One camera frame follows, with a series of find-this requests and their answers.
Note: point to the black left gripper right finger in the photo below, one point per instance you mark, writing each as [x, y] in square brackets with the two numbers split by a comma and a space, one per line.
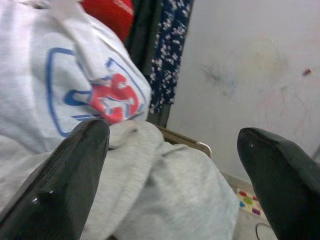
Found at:
[287, 195]

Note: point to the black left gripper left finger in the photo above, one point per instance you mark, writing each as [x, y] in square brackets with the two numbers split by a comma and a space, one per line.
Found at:
[50, 195]

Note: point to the white shirt blue red print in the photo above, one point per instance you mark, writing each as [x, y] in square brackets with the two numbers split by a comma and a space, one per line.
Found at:
[25, 87]

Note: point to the light grey sweatshirt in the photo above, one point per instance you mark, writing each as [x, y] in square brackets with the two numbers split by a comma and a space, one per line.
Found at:
[162, 195]

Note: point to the dark green garment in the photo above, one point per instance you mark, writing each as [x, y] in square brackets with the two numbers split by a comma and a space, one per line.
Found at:
[145, 37]

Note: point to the navy white floral garment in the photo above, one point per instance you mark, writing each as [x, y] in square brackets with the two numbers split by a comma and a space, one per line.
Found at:
[170, 50]

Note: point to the bright red fabric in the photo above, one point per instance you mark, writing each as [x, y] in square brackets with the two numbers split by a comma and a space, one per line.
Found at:
[110, 17]

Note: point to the wooden frame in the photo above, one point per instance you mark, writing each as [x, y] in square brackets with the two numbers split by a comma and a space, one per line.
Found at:
[190, 142]

